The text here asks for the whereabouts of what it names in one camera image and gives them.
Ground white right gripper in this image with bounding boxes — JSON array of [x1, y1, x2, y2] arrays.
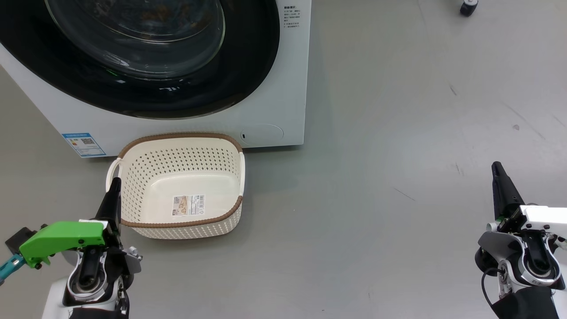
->
[[492, 162, 567, 240]]

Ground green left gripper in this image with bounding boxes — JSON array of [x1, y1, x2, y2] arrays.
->
[[19, 177, 122, 268]]

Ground washing machine glass door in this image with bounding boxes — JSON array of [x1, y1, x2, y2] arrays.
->
[[0, 0, 280, 119]]

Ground white front-load washing machine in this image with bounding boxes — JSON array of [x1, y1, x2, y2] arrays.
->
[[0, 0, 312, 158]]

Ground blue energy label sticker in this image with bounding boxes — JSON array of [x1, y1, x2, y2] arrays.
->
[[62, 132, 107, 158]]

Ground cream perforated laundry basket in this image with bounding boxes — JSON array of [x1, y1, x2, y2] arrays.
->
[[106, 132, 245, 240]]

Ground basket product label sticker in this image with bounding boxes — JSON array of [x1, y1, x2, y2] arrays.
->
[[173, 195, 206, 216]]

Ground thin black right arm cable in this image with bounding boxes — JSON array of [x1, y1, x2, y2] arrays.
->
[[482, 266, 508, 311]]

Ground black cable with teal connector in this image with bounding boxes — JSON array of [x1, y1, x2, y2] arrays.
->
[[0, 254, 25, 284]]

